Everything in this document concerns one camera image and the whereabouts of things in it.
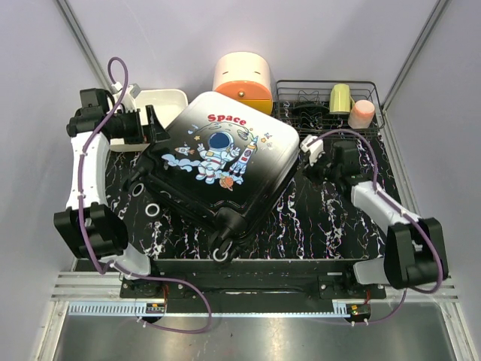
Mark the yellow green mug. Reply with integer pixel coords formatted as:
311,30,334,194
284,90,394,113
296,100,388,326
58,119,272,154
329,83,355,114

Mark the orange white drawer box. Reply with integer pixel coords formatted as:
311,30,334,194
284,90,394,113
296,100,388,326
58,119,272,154
212,52,273,115

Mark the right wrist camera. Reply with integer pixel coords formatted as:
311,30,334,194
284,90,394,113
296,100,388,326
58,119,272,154
300,135,324,166

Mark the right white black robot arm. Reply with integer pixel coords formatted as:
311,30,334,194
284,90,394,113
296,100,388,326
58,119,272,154
300,135,449,298

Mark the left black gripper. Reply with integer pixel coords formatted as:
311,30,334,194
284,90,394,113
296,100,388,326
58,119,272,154
111,105,171,144

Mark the white plastic basin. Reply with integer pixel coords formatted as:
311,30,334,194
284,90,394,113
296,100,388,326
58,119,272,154
110,86,188,153

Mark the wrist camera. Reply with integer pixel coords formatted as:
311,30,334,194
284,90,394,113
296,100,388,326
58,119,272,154
112,82,141,111
300,135,324,166

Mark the black white space suitcase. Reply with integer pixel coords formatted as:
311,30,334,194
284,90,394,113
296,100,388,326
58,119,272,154
123,91,300,263

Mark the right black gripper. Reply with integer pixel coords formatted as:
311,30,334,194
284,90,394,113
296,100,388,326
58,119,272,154
301,150,341,187

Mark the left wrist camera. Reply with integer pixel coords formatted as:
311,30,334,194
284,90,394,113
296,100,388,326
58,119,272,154
112,82,141,111

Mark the slotted cable duct rail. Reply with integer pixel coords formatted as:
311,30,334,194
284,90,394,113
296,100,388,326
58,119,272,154
68,301,371,318

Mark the black wire dish rack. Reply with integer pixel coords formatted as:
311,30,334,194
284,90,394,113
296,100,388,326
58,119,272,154
274,80,386,137

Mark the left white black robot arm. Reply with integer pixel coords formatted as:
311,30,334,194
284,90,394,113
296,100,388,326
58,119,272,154
53,84,168,298

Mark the pink orange cup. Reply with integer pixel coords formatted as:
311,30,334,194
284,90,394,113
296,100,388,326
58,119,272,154
348,100,376,129

